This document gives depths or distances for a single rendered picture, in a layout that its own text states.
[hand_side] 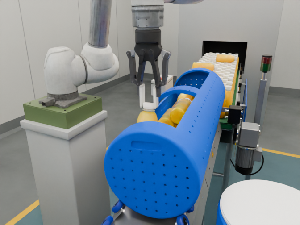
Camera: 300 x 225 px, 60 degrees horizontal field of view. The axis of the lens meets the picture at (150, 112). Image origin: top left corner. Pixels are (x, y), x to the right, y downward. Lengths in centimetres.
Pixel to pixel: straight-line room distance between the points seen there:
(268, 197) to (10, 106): 356
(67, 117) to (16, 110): 279
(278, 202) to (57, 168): 104
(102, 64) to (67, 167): 55
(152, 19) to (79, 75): 71
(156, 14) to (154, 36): 6
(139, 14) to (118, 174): 45
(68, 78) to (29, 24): 282
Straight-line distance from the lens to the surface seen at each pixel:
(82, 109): 135
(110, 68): 142
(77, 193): 147
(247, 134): 170
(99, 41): 136
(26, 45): 405
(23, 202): 259
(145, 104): 81
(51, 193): 160
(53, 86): 135
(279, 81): 569
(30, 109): 144
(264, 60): 186
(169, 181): 73
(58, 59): 132
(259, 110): 195
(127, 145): 71
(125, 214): 88
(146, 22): 73
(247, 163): 180
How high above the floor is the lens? 152
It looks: 21 degrees down
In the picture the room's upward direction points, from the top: straight up
